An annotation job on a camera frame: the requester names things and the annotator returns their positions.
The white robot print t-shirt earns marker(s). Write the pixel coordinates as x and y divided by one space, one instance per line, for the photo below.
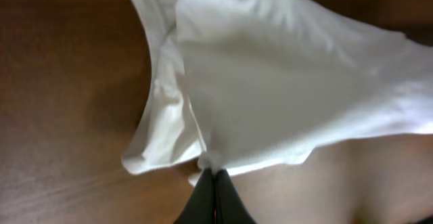
246 84

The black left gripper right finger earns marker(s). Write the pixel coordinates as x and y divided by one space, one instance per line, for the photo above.
229 207

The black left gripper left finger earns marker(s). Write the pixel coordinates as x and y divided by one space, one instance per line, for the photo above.
200 208

